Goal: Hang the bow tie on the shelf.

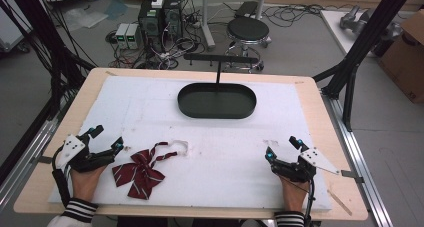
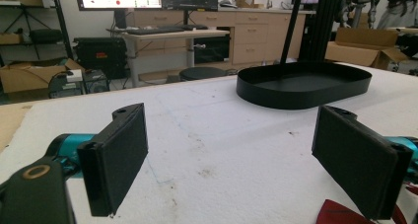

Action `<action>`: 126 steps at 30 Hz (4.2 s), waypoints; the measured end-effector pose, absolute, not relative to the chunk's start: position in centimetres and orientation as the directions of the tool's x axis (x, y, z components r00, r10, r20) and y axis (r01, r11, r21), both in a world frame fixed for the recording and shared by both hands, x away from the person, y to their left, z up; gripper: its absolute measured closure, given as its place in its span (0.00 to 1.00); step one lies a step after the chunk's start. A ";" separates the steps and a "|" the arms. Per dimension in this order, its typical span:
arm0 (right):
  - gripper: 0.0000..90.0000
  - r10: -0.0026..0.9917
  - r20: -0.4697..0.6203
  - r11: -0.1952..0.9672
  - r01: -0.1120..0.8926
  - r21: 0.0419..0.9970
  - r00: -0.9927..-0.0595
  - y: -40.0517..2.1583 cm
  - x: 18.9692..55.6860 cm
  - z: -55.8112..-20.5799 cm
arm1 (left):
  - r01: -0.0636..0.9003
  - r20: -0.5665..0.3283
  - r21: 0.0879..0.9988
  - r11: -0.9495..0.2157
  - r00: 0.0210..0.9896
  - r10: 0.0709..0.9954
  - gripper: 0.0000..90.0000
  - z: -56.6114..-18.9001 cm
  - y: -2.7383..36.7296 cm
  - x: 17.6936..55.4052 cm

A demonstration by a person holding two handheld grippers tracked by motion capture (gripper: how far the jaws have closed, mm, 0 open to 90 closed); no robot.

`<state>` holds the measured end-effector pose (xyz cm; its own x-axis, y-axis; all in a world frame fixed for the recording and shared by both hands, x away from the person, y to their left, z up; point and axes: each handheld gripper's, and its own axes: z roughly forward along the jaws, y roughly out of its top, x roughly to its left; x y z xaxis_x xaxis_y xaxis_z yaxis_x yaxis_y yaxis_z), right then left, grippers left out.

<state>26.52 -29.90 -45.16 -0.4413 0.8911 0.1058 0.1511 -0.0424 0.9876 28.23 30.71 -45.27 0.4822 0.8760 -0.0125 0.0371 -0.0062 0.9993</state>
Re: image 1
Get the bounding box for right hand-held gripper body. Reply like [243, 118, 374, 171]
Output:
[271, 147, 341, 184]

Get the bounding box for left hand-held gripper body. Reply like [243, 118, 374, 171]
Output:
[54, 132, 117, 174]

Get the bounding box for red striped bow tie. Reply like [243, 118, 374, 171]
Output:
[111, 139, 190, 201]

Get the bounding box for person's left hand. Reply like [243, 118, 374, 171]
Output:
[70, 164, 108, 205]

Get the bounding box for person's right hand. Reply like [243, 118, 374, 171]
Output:
[278, 174, 310, 213]

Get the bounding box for thin wooden stick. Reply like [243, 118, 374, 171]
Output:
[327, 189, 354, 217]

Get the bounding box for white foam mat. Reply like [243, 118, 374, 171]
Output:
[48, 74, 333, 212]

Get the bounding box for black tray hanger stand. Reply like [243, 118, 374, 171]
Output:
[176, 52, 260, 120]

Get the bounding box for grey power supply unit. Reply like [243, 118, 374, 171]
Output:
[114, 22, 130, 50]
[126, 22, 143, 50]

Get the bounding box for clear plastic sheet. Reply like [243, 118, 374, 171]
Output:
[62, 6, 110, 30]

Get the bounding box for black computer tower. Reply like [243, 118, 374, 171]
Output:
[137, 0, 165, 53]
[162, 0, 184, 42]

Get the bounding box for black round stool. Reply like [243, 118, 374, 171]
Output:
[224, 16, 273, 74]

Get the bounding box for brown cardboard box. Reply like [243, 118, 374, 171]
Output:
[377, 9, 424, 105]

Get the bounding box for grey machine part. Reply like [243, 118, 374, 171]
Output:
[339, 4, 403, 43]

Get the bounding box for black flat device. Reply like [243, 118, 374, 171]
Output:
[234, 0, 259, 20]

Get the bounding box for grey desk leg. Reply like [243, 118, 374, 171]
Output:
[199, 0, 217, 52]

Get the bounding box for right hand-held gripper black cable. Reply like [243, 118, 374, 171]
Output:
[303, 177, 317, 227]

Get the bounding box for grey metal bracket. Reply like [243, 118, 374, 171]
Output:
[340, 169, 365, 185]

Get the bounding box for aluminium rail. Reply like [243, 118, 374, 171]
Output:
[320, 88, 395, 227]
[0, 115, 60, 215]

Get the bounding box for black metal frame stand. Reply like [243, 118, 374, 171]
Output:
[312, 0, 418, 133]
[0, 0, 97, 188]

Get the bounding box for tangle of floor cables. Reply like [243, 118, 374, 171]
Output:
[104, 18, 209, 71]

